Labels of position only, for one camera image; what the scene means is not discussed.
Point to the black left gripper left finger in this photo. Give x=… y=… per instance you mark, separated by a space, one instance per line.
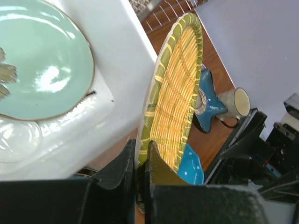
x=107 y=197

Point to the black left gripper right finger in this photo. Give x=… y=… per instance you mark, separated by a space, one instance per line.
x=171 y=200

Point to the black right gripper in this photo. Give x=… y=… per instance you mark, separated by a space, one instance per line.
x=270 y=165

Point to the blue polka dot plate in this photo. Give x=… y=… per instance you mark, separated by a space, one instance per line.
x=190 y=169

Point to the woven bamboo plate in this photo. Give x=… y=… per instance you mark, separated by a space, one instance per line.
x=171 y=97

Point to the mint green floral plate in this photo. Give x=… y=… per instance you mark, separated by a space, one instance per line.
x=46 y=62

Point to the white plastic bin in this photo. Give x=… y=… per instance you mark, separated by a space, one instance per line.
x=124 y=61

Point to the black gold striped plate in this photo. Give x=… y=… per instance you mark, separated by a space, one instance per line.
x=86 y=172

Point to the cream ceramic mug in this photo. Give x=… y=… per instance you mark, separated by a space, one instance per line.
x=237 y=103

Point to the blue star-shaped dish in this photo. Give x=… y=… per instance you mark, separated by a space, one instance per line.
x=208 y=104

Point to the metal dish rack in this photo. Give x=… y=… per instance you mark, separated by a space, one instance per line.
x=159 y=13

